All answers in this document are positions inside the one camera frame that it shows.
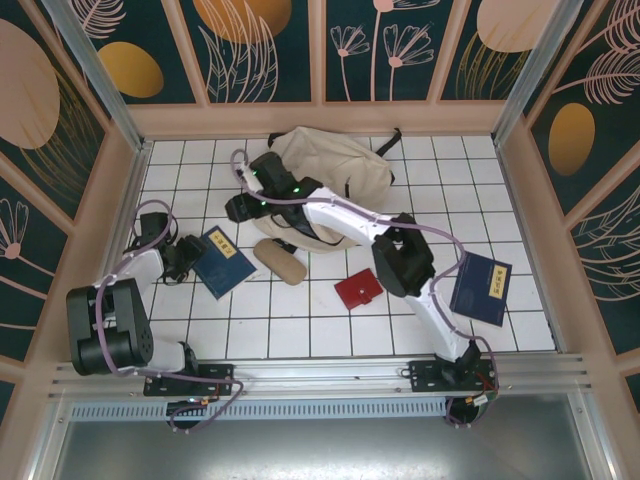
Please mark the aluminium corner post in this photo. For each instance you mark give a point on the aluminium corner post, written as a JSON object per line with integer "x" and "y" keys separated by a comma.
{"x": 100, "y": 75}
{"x": 530, "y": 70}

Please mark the aluminium side rail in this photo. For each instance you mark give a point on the aluminium side rail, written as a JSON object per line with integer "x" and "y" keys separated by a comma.
{"x": 517, "y": 200}
{"x": 130, "y": 190}

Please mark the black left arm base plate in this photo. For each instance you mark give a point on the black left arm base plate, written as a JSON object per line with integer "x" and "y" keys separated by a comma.
{"x": 220, "y": 372}

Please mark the tan pencil case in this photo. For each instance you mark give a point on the tan pencil case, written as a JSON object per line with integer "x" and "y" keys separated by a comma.
{"x": 280, "y": 262}

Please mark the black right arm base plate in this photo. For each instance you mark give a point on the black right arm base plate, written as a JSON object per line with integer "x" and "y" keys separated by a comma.
{"x": 425, "y": 375}

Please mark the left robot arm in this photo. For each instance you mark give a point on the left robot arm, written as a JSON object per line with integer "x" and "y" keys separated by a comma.
{"x": 125, "y": 325}

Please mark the dark blue book yellow label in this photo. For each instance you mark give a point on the dark blue book yellow label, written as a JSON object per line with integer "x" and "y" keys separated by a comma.
{"x": 225, "y": 272}
{"x": 475, "y": 295}

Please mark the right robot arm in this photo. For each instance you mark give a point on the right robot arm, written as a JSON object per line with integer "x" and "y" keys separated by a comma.
{"x": 405, "y": 255}

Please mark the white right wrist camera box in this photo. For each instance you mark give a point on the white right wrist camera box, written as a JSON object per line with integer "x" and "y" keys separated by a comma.
{"x": 250, "y": 177}

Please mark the grey metal plate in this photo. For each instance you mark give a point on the grey metal plate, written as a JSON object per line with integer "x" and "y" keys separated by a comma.
{"x": 320, "y": 450}

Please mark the beige canvas backpack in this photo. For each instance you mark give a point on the beige canvas backpack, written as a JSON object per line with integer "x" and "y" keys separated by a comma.
{"x": 340, "y": 160}

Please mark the red leather wallet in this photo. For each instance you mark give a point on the red leather wallet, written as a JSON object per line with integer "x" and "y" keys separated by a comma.
{"x": 357, "y": 290}

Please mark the aluminium mounting rail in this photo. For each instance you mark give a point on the aluminium mounting rail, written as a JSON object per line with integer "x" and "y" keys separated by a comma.
{"x": 320, "y": 375}

